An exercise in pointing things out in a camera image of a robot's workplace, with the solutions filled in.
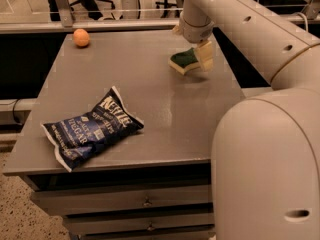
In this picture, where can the metal railing frame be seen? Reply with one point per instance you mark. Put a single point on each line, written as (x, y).
(34, 16)

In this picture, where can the bottom grey drawer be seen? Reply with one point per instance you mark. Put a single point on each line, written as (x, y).
(203, 233)

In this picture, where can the orange fruit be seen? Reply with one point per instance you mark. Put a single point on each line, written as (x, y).
(81, 38)

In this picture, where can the top grey drawer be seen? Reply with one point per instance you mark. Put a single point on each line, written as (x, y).
(108, 199)

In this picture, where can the blue Kettle chip bag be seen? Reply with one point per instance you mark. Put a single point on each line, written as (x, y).
(78, 139)

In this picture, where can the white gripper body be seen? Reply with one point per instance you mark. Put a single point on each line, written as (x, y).
(196, 33)

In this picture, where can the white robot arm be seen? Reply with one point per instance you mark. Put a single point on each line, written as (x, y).
(265, 151)

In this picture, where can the middle grey drawer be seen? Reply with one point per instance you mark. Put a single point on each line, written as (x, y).
(135, 222)

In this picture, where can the green and yellow sponge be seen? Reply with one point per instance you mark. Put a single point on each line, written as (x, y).
(184, 61)

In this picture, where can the grey drawer cabinet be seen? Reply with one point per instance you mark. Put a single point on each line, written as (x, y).
(118, 144)

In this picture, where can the grey drawer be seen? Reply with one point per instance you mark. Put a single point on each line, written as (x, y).
(108, 199)
(135, 222)
(203, 233)

